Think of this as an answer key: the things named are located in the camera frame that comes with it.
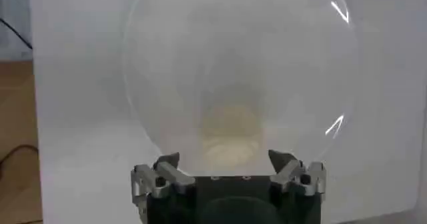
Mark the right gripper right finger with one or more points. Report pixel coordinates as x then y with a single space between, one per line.
293 175

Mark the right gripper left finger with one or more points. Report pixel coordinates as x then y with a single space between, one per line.
166 178

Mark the round white plate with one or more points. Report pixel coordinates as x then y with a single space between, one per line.
233 45

